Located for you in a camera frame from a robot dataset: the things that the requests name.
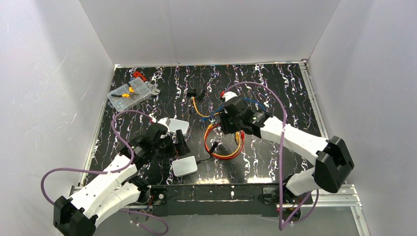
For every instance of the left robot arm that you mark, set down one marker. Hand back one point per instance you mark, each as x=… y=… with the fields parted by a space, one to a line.
x=82 y=212

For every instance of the white network switch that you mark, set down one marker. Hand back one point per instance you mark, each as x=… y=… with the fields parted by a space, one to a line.
x=184 y=166
x=176 y=124

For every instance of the yellow handled pliers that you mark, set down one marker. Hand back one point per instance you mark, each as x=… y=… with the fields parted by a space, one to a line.
x=131 y=94

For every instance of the black adapter with cable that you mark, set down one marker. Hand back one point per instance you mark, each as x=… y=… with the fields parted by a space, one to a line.
x=196 y=94

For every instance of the grey red adjustable wrench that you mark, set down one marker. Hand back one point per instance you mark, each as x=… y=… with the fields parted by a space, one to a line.
x=154 y=90

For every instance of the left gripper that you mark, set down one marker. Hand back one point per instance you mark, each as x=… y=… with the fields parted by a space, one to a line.
x=177 y=143

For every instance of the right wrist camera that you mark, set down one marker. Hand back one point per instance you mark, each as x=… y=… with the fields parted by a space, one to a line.
x=227 y=95

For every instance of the clear plastic parts box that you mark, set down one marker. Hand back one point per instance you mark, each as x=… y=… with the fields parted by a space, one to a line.
x=122 y=104

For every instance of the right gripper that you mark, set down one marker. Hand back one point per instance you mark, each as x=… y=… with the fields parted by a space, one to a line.
x=226 y=122

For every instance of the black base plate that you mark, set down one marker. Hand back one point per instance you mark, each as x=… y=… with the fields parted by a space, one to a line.
x=212 y=199

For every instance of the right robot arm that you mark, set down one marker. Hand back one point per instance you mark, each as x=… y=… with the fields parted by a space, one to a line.
x=331 y=160

